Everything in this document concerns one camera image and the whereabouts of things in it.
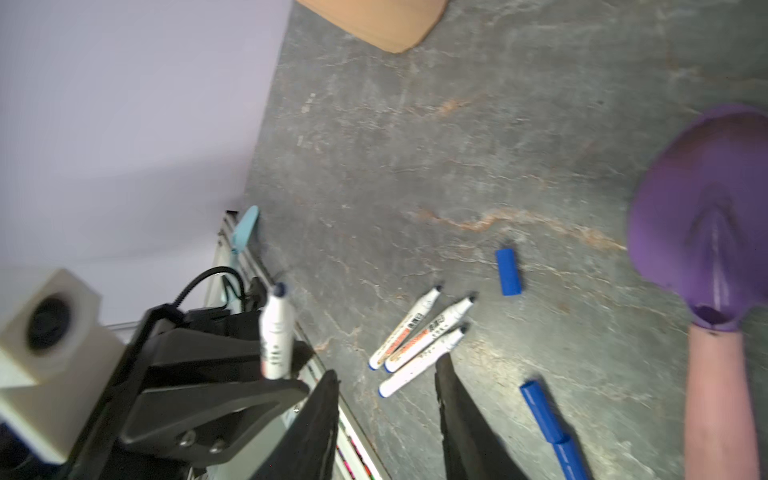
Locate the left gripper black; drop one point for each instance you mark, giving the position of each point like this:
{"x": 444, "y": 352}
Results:
{"x": 159, "y": 417}

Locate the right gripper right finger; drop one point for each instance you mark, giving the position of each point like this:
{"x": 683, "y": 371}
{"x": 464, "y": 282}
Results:
{"x": 471, "y": 448}

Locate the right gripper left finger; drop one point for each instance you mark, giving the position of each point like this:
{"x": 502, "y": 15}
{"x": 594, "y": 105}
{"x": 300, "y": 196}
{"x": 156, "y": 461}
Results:
{"x": 308, "y": 448}

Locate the white marker pen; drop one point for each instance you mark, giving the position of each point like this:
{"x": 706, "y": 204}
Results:
{"x": 276, "y": 324}
{"x": 421, "y": 362}
{"x": 412, "y": 318}
{"x": 441, "y": 324}

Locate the blue pen cap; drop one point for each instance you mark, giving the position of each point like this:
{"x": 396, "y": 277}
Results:
{"x": 510, "y": 280}
{"x": 570, "y": 459}
{"x": 545, "y": 417}

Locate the beige pot with green plant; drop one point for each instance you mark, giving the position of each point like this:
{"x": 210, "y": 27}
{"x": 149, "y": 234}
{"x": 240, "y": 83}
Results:
{"x": 393, "y": 26}

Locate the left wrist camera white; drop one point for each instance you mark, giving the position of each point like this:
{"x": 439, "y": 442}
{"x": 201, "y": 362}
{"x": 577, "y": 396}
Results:
{"x": 56, "y": 359}

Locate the purple trowel pink handle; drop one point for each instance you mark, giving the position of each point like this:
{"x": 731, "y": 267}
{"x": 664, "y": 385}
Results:
{"x": 697, "y": 227}

